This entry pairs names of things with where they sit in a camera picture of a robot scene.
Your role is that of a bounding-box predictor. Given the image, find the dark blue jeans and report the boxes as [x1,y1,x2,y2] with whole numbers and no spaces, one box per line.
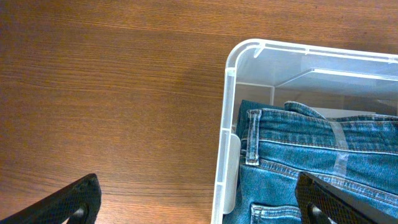
[223,100,397,223]

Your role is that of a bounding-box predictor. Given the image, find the white label in bin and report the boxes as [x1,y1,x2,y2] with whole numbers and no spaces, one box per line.
[312,107,375,118]

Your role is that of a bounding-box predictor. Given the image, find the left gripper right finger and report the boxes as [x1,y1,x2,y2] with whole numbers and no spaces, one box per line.
[295,172,397,224]

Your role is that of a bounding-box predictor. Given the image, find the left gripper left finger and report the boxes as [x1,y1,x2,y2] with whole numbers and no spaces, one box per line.
[1,174,101,224]

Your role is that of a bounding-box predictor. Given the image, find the clear plastic storage bin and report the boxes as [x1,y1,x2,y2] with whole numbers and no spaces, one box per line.
[211,39,397,223]

